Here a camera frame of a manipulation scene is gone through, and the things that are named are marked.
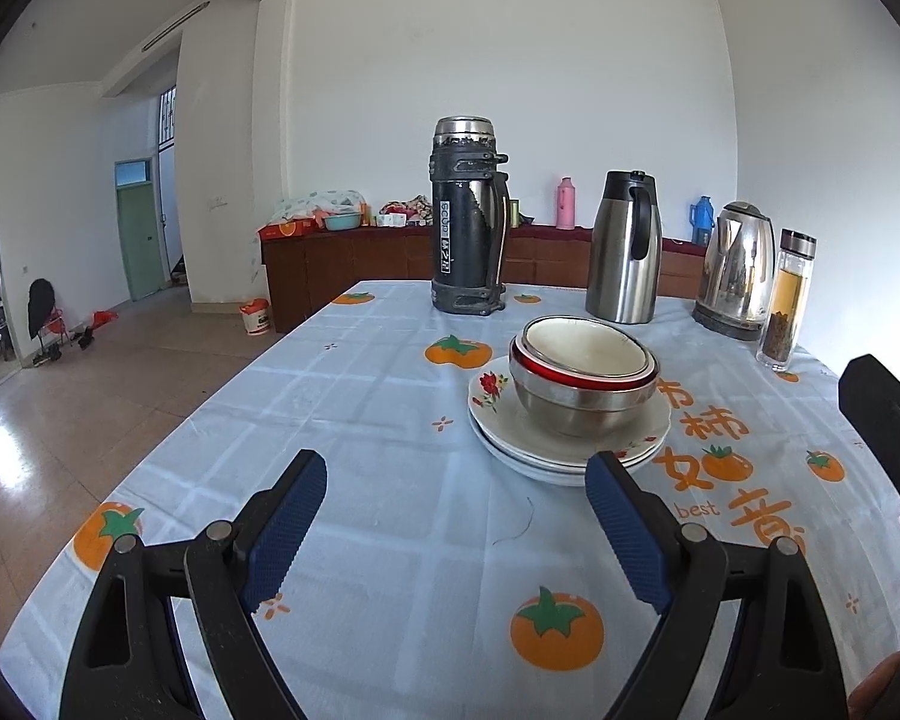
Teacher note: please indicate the pink plastic bowl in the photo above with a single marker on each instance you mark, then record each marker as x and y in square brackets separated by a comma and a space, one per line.
[570, 381]

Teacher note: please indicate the white plate with red flowers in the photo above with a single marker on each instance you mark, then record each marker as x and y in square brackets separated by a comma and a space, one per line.
[491, 397]

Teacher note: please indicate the person's right hand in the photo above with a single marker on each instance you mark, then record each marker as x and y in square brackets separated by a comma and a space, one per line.
[877, 690]

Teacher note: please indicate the black vacuum flask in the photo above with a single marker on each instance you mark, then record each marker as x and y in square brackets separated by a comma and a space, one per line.
[457, 240]

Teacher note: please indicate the colourful cloth pile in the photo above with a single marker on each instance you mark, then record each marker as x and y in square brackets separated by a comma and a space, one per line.
[405, 210]

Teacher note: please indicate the orange printed box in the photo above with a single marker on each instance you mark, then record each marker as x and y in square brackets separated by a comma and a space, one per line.
[289, 229]

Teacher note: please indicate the stainless steel bowl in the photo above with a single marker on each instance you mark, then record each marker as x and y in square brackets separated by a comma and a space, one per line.
[570, 412]

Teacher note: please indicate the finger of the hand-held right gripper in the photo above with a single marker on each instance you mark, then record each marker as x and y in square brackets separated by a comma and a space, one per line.
[885, 420]

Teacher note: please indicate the small green jar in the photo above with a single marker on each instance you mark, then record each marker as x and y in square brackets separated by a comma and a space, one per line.
[514, 214]

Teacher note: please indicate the stainless steel carafe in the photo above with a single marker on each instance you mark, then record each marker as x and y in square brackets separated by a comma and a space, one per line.
[615, 262]

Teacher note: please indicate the red plastic bag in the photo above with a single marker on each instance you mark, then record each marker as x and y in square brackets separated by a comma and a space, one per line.
[105, 319]

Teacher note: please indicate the white plastic bucket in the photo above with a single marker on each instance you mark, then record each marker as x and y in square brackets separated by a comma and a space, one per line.
[256, 317]

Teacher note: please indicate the blue thermos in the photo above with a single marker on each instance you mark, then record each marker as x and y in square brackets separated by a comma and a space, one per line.
[702, 221]

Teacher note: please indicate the light blue printed tablecloth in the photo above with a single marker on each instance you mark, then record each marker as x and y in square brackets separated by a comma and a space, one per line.
[390, 390]

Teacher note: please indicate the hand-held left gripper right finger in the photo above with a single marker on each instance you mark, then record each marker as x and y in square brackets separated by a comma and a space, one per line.
[630, 532]

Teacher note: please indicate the green door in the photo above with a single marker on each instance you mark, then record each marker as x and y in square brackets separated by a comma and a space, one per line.
[141, 240]

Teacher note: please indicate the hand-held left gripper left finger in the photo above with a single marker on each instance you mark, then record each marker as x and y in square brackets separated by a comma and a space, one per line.
[285, 540]

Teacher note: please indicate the white enamel bowl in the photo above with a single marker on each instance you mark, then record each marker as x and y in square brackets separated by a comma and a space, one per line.
[585, 349]

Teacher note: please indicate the stainless steel electric kettle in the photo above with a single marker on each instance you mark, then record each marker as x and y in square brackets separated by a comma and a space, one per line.
[735, 270]

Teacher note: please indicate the brown wooden sideboard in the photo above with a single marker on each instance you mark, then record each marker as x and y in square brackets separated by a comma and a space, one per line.
[345, 270]

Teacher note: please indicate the pink thermos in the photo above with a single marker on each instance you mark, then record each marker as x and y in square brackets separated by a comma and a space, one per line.
[565, 206]

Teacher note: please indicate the glass tea bottle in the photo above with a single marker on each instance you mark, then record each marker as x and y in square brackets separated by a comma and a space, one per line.
[784, 315]

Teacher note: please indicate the ceiling tube light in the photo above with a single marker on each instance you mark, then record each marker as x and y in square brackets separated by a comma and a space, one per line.
[176, 26]

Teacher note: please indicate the white plate with pink flowers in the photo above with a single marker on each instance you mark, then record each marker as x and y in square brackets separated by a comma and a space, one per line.
[504, 456]

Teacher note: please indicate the mesh food cover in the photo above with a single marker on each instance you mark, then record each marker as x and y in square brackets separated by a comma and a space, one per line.
[307, 204]

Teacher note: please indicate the teal basin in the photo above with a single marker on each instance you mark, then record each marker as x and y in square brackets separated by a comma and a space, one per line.
[342, 223]

